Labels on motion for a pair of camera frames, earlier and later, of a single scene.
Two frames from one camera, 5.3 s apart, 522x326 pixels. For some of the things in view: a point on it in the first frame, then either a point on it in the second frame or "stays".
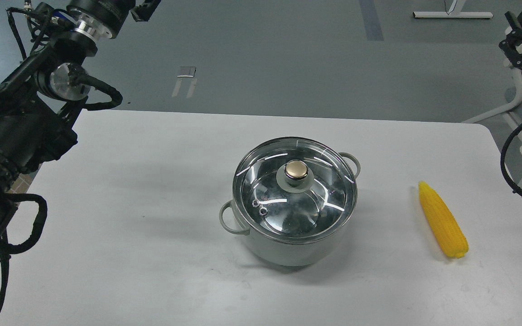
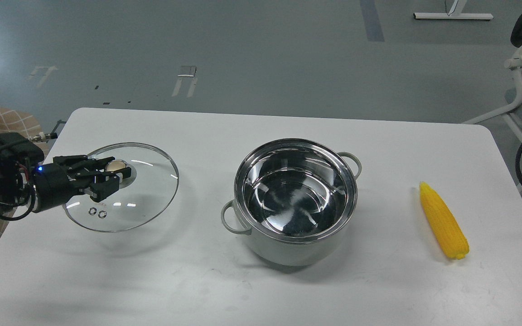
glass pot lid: (294, 190) → (141, 197)
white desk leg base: (451, 14) stays
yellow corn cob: (443, 220) stays
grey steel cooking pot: (295, 198) stays
